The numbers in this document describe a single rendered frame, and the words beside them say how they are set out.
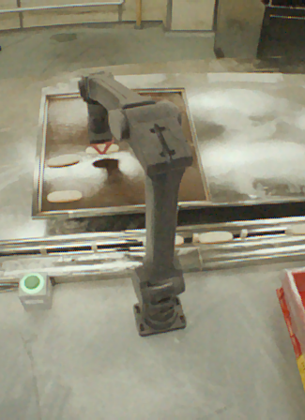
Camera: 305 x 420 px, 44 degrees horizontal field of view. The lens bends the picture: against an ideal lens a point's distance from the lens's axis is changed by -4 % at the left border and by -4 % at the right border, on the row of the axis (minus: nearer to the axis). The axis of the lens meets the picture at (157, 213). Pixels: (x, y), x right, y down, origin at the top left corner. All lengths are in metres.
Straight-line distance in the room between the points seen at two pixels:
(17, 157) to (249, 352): 1.00
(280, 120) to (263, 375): 0.87
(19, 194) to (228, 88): 0.84
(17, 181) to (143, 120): 0.79
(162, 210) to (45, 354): 0.49
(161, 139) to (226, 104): 0.83
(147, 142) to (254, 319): 0.59
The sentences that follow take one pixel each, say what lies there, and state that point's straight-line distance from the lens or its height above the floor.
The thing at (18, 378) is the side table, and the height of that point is 0.82.
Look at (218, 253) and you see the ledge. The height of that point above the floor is 0.86.
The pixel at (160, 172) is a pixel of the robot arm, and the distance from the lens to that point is 0.60.
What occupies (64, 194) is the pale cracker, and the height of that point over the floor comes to 0.91.
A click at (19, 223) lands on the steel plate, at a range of 1.21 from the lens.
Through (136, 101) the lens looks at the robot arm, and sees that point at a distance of 0.69.
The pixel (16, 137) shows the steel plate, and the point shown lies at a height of 0.82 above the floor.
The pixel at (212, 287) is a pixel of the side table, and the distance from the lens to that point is 1.04.
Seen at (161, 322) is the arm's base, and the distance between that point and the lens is 0.93.
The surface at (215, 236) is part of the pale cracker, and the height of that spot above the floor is 0.86.
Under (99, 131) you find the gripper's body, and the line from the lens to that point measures 1.09.
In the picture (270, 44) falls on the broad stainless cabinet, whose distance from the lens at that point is 2.72.
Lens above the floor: 1.71
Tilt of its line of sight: 49 degrees down
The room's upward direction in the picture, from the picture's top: 3 degrees clockwise
